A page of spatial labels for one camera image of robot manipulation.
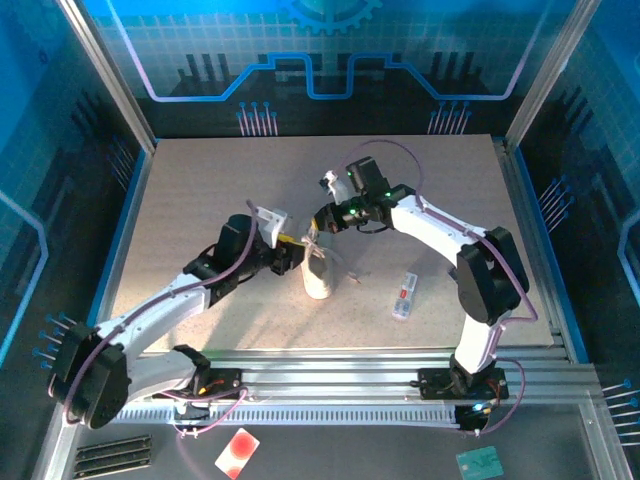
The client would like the white canvas shoe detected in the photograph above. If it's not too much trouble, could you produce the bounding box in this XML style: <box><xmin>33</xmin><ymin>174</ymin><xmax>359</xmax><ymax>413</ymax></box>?
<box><xmin>299</xmin><ymin>227</ymin><xmax>337</xmax><ymax>301</ymax></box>

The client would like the white shoelace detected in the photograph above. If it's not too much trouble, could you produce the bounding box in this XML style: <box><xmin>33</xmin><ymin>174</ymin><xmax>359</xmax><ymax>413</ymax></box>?
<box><xmin>299</xmin><ymin>224</ymin><xmax>364</xmax><ymax>284</ymax></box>

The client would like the clear plastic box with label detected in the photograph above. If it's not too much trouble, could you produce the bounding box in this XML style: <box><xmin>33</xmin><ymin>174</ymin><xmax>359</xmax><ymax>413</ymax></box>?
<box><xmin>390</xmin><ymin>271</ymin><xmax>420</xmax><ymax>321</ymax></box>

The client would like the red and white card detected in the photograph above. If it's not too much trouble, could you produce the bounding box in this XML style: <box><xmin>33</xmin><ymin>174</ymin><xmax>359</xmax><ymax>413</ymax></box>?
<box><xmin>214</xmin><ymin>427</ymin><xmax>262</xmax><ymax>480</ymax></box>

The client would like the black controller board with lights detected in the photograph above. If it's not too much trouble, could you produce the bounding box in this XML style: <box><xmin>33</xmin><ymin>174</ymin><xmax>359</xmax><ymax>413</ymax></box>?
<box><xmin>454</xmin><ymin>401</ymin><xmax>497</xmax><ymax>433</ymax></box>

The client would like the black slotted grille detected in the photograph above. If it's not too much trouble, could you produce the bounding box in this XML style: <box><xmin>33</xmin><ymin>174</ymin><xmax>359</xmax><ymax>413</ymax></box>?
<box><xmin>73</xmin><ymin>434</ymin><xmax>153</xmax><ymax>479</ymax></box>

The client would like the green card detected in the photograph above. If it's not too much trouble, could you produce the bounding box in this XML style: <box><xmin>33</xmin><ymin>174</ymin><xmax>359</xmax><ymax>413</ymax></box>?
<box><xmin>455</xmin><ymin>445</ymin><xmax>505</xmax><ymax>480</ymax></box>

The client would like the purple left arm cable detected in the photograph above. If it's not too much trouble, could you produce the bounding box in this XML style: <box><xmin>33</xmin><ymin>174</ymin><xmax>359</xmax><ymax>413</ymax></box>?
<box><xmin>62</xmin><ymin>199</ymin><xmax>262</xmax><ymax>441</ymax></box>

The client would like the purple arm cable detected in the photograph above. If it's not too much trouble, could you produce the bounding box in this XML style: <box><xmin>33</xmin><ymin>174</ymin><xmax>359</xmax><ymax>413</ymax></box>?
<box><xmin>62</xmin><ymin>199</ymin><xmax>262</xmax><ymax>441</ymax></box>
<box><xmin>339</xmin><ymin>139</ymin><xmax>539</xmax><ymax>437</ymax></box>

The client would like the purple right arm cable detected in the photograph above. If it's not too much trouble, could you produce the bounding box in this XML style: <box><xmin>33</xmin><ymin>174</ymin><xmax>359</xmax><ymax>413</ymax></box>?
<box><xmin>339</xmin><ymin>139</ymin><xmax>539</xmax><ymax>437</ymax></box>

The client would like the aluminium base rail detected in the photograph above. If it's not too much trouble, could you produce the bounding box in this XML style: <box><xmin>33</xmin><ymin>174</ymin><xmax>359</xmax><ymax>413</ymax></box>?
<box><xmin>119</xmin><ymin>347</ymin><xmax>599</xmax><ymax>402</ymax></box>

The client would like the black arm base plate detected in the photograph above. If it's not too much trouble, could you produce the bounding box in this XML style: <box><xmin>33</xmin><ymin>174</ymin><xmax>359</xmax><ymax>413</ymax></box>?
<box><xmin>174</xmin><ymin>367</ymin><xmax>244</xmax><ymax>402</ymax></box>
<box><xmin>417</xmin><ymin>367</ymin><xmax>510</xmax><ymax>402</ymax></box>

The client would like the aluminium side rail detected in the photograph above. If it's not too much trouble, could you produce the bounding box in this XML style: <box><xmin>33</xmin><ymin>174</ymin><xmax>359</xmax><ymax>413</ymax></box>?
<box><xmin>492</xmin><ymin>138</ymin><xmax>576</xmax><ymax>362</ymax></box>

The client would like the slotted grey cable duct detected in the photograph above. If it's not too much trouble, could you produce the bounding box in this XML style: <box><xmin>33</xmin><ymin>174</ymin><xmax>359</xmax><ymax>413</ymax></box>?
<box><xmin>117</xmin><ymin>399</ymin><xmax>461</xmax><ymax>427</ymax></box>

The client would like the aluminium frame post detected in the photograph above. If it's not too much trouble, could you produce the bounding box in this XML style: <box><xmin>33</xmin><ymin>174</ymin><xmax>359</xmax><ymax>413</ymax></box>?
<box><xmin>503</xmin><ymin>0</ymin><xmax>602</xmax><ymax>146</ymax></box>
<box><xmin>57</xmin><ymin>0</ymin><xmax>157</xmax><ymax>154</ymax></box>

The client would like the aluminium frame beam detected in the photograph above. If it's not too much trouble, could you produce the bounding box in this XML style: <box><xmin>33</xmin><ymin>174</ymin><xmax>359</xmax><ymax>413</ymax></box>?
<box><xmin>579</xmin><ymin>399</ymin><xmax>636</xmax><ymax>480</ymax></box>
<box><xmin>29</xmin><ymin>424</ymin><xmax>81</xmax><ymax>480</ymax></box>

